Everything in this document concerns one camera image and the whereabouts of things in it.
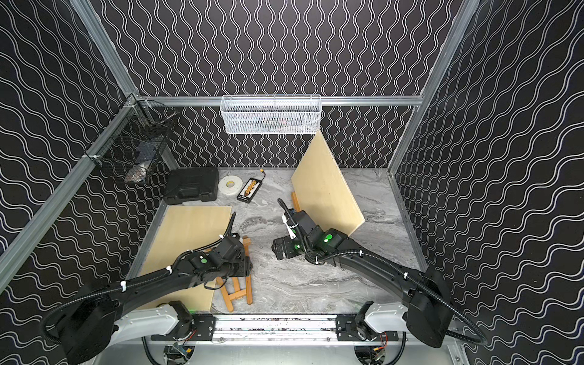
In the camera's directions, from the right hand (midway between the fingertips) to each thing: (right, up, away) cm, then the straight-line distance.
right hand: (284, 243), depth 79 cm
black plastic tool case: (-44, +21, +28) cm, 56 cm away
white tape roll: (-28, +20, +34) cm, 49 cm away
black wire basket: (-63, +37, +14) cm, 74 cm away
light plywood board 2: (+14, +17, +9) cm, 24 cm away
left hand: (-13, -9, +5) cm, 17 cm away
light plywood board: (-45, +2, +21) cm, 49 cm away
